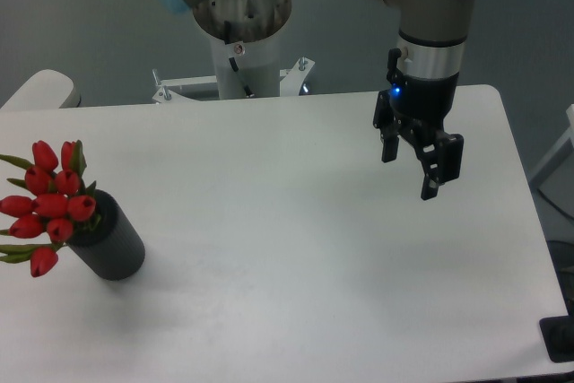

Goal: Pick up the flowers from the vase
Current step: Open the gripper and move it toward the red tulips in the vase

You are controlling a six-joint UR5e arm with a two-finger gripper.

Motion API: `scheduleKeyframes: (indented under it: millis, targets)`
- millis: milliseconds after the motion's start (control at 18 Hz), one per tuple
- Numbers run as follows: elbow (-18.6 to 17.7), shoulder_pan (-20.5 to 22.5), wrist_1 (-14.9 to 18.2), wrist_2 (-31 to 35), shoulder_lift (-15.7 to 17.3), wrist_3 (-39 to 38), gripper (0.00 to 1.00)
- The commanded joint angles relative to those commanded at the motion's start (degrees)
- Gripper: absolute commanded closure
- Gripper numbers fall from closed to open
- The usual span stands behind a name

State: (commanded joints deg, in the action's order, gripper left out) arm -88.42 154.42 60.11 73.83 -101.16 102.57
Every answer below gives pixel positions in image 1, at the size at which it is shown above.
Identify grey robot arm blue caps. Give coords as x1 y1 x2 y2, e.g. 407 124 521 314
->
160 0 474 200

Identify red tulip bouquet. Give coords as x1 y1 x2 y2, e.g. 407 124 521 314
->
1 140 103 278

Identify dark grey ribbed vase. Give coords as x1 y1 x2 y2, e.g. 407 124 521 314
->
67 190 145 281

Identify white furniture frame right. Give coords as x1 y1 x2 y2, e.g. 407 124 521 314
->
528 105 573 189

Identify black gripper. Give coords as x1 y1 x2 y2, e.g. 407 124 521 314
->
373 71 464 200

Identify white chair backrest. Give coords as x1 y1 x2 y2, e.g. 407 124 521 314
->
1 69 82 112

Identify black cable on pedestal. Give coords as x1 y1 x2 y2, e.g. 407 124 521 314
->
227 56 256 100

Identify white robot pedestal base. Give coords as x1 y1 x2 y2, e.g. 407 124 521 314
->
152 40 315 104

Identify black device at table edge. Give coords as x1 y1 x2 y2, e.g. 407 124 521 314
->
539 316 573 363

